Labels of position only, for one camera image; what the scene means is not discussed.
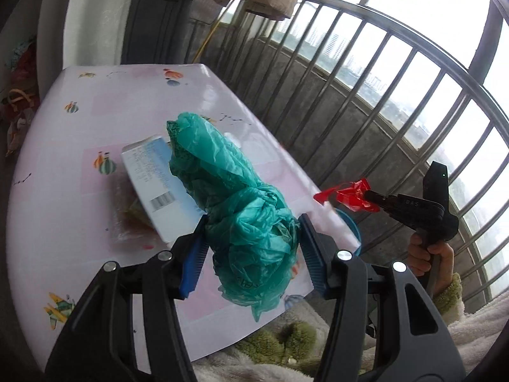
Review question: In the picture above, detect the blue plastic trash basket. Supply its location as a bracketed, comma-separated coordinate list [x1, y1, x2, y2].
[336, 209, 362, 256]

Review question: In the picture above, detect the yellow broom stick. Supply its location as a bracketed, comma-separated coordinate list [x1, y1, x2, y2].
[192, 0, 234, 64]

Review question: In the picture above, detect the colourful clothes pile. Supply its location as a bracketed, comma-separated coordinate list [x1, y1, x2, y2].
[1, 35, 40, 157]

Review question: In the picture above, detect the yellow green snack packet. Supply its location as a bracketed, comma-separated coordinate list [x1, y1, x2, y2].
[125, 198, 154, 229]

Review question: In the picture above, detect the small red wrapper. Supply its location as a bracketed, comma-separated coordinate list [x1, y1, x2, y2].
[313, 179, 380, 212]

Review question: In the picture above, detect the person's right hand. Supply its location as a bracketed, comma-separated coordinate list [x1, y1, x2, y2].
[406, 233, 454, 296]

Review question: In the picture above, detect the dark plastic cabinet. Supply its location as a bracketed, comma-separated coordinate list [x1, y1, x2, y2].
[121, 0, 193, 65]

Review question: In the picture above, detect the blue white cardboard box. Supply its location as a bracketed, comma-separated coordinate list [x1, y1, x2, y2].
[121, 135, 205, 247]

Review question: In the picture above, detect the fuzzy cream green sleeve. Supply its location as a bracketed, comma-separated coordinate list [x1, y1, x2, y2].
[192, 272, 509, 382]

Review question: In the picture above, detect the green plastic bag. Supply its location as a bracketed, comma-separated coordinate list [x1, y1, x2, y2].
[166, 112, 299, 320]

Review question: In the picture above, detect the steel balcony railing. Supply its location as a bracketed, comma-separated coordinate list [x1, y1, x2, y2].
[185, 0, 508, 309]

